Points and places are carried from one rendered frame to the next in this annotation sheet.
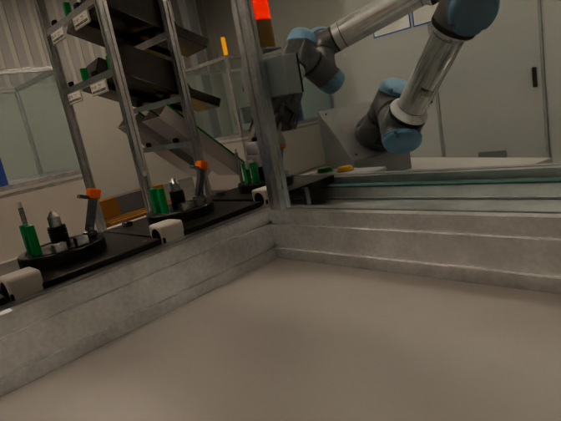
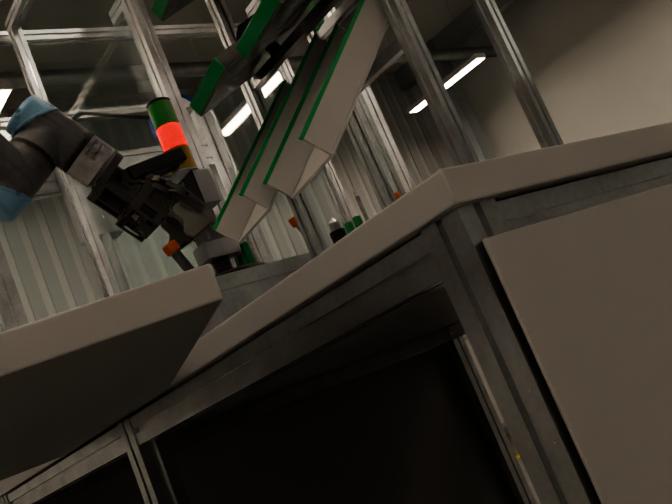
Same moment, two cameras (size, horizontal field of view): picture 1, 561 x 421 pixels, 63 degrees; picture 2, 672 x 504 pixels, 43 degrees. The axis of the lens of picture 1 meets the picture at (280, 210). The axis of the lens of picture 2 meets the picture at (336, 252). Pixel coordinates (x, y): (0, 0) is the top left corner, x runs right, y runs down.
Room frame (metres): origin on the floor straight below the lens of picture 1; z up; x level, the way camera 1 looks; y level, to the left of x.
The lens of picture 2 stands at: (2.46, 0.31, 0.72)
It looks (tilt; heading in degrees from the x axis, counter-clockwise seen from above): 10 degrees up; 185
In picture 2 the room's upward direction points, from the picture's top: 23 degrees counter-clockwise
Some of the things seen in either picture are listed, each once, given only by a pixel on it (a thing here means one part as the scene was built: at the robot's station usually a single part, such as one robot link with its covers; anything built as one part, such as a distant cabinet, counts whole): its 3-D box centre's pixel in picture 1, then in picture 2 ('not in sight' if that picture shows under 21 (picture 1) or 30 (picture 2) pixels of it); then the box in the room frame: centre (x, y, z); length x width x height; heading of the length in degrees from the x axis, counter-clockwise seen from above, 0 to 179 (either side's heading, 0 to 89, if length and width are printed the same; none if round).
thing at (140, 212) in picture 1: (134, 206); not in sight; (6.56, 2.07, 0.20); 1.20 x 0.80 x 0.41; 136
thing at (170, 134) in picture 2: not in sight; (172, 138); (0.90, -0.03, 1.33); 0.05 x 0.05 x 0.05
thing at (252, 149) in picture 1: (256, 151); (217, 239); (1.11, 0.03, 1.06); 0.08 x 0.04 x 0.07; 134
